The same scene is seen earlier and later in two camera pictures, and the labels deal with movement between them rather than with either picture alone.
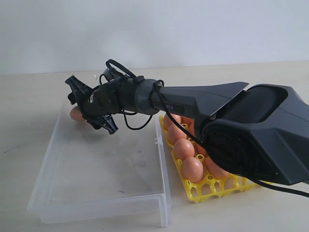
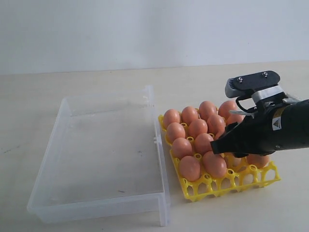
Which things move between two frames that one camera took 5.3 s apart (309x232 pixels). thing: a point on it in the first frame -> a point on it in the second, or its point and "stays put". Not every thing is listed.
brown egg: (175, 134) stays put
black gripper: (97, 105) -> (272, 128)
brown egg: (183, 149) stays put
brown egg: (213, 169) stays put
